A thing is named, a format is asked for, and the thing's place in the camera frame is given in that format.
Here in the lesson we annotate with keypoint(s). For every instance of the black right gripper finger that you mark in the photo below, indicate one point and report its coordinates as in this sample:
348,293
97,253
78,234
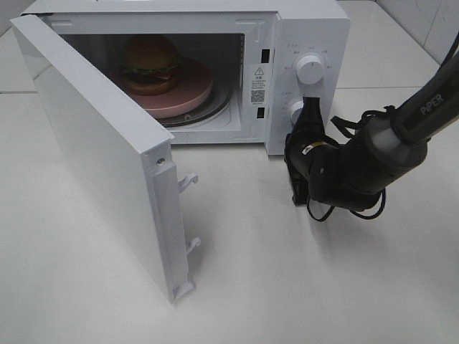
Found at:
317,116
308,111

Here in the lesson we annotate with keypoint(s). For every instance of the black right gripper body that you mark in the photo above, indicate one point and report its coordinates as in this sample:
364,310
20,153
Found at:
311,158

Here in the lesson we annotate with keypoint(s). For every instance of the white microwave knob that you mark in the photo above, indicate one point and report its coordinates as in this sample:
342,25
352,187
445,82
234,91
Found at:
294,110
310,68

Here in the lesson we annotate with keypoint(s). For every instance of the pink round plate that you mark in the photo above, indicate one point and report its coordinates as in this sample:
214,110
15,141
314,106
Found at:
193,88

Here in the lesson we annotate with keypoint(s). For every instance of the burger with lettuce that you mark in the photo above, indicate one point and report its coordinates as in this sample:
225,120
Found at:
150,65

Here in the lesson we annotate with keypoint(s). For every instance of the white microwave door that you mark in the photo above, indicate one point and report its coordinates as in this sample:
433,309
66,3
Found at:
119,154

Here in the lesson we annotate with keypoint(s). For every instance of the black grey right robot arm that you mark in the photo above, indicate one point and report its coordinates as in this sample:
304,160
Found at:
381,147

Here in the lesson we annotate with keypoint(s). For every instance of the glass microwave turntable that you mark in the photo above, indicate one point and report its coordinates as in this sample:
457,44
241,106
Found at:
218,99

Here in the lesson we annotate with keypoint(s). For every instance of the white microwave oven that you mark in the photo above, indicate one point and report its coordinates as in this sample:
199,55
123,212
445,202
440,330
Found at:
250,45

